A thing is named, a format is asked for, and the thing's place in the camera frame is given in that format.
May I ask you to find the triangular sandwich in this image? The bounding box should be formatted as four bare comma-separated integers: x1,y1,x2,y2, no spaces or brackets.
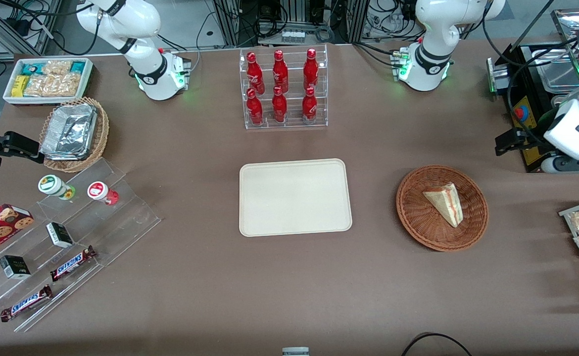
422,182,464,228

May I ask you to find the aluminium foil tray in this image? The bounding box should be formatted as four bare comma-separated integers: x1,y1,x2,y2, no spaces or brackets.
40,103,97,161

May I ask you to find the light wicker basket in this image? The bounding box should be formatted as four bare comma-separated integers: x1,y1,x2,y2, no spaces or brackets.
39,97,110,173

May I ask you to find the brown round wicker basket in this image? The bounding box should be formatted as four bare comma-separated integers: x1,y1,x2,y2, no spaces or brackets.
396,165,489,252

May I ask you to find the beige plastic tray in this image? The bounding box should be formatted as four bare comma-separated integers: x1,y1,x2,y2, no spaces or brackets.
239,158,353,237

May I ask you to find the black food warmer appliance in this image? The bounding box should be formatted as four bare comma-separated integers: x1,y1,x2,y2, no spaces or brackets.
487,7,579,174

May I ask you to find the green lid cup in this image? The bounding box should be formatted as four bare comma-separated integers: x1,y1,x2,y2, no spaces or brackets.
38,175,76,200

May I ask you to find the steel warmer pan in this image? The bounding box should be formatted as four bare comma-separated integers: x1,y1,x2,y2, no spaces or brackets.
533,47,579,93

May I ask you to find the yellow snack pack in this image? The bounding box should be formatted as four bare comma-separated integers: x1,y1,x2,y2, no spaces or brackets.
11,75,29,98

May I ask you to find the clear cracker bag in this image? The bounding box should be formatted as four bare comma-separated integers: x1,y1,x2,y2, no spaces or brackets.
24,73,81,97
42,60,72,76

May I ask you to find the silver box with green light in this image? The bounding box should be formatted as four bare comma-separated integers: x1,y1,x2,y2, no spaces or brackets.
486,57,511,95

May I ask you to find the red lid cup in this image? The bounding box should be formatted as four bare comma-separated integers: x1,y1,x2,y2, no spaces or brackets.
87,181,120,206

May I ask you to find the white rectangular snack bin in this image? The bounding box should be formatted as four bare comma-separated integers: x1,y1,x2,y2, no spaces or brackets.
3,57,94,106

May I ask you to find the small black box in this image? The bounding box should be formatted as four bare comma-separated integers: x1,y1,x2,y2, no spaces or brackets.
0,255,32,281
46,222,75,249

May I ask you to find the clear acrylic stepped display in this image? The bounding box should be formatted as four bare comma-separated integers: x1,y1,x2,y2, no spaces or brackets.
0,157,162,333

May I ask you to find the Snickers chocolate bar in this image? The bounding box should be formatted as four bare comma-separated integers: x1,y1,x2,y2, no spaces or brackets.
49,245,97,283
0,284,53,323

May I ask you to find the red cola bottle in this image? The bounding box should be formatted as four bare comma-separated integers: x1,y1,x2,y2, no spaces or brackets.
272,86,288,123
273,49,289,92
303,48,319,90
246,52,265,94
246,88,264,125
302,87,318,123

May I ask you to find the clear acrylic bottle rack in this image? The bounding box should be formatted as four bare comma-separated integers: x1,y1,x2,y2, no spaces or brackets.
239,44,329,130

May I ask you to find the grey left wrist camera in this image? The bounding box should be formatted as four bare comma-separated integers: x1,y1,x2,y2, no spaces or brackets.
541,154,579,174

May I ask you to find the aluminium frame rack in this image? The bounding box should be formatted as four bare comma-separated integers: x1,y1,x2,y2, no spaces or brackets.
213,0,369,48

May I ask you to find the black cable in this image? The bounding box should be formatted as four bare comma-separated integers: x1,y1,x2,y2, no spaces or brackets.
401,332,473,356

